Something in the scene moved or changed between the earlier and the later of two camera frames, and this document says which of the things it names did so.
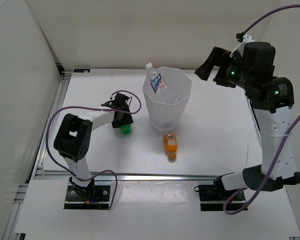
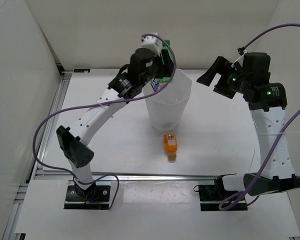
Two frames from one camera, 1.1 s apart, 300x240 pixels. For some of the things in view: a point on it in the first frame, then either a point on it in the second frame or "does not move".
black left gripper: x=127 y=119 → x=166 y=69
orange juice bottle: x=171 y=146 does not move
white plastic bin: x=167 y=108 does not move
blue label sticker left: x=82 y=70 does not move
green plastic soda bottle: x=125 y=130 → x=166 y=43
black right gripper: x=220 y=58 → x=221 y=64
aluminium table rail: x=40 y=176 does not move
